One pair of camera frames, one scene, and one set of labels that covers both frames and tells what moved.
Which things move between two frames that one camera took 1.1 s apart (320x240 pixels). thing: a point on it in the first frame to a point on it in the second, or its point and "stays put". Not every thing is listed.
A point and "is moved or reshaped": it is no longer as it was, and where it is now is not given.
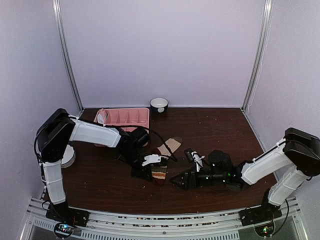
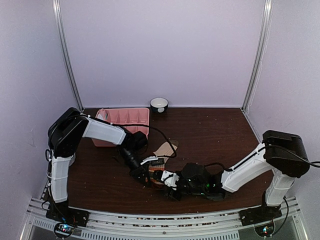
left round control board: (63, 230) stays put
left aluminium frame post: (60, 24) stays put
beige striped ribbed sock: (159, 172) is moved or reshaped
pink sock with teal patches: (101, 116) stays put
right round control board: (265, 230) stays put
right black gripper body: (205, 182) to (194, 191)
